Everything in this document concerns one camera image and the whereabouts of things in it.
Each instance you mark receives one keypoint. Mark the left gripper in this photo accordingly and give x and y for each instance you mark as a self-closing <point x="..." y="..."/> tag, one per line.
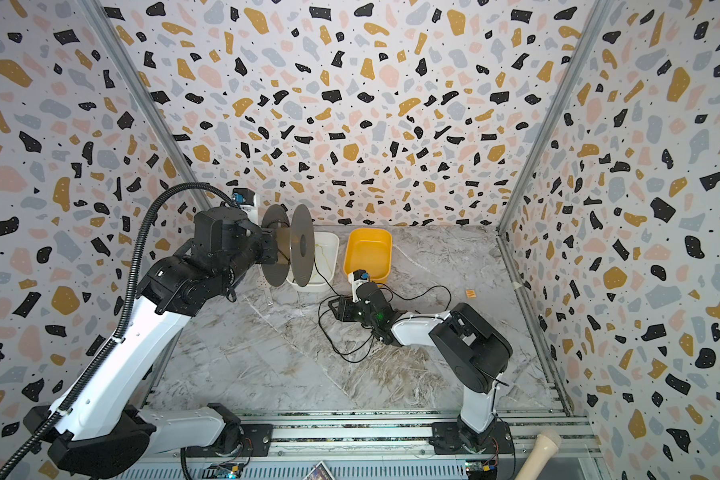
<point x="268" y="237"/>

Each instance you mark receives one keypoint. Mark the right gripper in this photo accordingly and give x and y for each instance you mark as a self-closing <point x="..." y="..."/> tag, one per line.
<point x="349" y="307"/>

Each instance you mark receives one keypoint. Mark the grey cable spool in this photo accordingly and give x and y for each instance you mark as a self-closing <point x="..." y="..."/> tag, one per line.
<point x="296" y="243"/>

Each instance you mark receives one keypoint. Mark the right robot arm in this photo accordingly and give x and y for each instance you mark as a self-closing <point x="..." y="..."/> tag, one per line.
<point x="475" y="351"/>

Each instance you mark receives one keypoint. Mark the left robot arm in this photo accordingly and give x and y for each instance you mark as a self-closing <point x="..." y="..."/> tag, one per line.
<point x="94" y="429"/>

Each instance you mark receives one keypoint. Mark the white rectangular tray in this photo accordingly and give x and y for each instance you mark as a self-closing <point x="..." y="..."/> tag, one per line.
<point x="326" y="257"/>

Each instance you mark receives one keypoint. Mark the yellow rectangular tray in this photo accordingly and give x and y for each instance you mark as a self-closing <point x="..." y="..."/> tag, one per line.
<point x="369" y="249"/>

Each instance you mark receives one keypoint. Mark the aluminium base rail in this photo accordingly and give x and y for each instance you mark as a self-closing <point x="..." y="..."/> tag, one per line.
<point x="385" y="445"/>

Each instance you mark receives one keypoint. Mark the wooden mallet handle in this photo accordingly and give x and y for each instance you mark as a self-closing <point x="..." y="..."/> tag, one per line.
<point x="546" y="446"/>

